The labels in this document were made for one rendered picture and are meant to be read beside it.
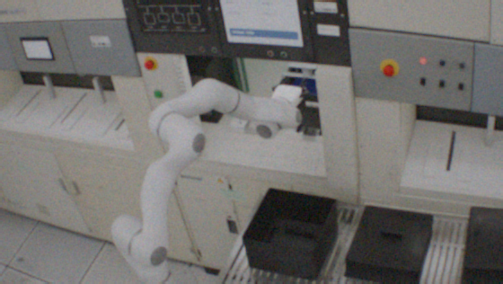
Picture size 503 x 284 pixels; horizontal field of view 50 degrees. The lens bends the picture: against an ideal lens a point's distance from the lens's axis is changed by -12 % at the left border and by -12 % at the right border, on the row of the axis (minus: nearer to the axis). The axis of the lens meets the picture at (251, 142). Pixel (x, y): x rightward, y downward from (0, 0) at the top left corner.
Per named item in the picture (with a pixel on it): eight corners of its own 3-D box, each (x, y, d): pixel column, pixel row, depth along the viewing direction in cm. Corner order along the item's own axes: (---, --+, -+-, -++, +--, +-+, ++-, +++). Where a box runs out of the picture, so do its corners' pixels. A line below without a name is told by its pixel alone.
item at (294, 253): (274, 217, 244) (269, 186, 233) (339, 228, 233) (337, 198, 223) (247, 267, 225) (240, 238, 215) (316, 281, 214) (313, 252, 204)
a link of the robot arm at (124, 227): (153, 292, 198) (131, 248, 183) (121, 266, 209) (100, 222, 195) (177, 272, 204) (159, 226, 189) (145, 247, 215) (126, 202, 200)
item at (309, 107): (282, 130, 264) (269, 72, 243) (298, 102, 277) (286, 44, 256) (335, 138, 254) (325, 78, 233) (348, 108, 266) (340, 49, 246)
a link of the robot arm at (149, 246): (138, 250, 202) (168, 272, 192) (113, 249, 193) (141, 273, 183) (185, 113, 196) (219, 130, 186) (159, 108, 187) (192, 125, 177)
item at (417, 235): (343, 277, 214) (342, 255, 206) (365, 220, 234) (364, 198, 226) (417, 288, 203) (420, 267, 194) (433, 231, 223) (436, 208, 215)
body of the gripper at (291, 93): (269, 112, 232) (279, 95, 239) (294, 116, 227) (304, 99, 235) (266, 96, 227) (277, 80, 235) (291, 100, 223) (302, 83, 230)
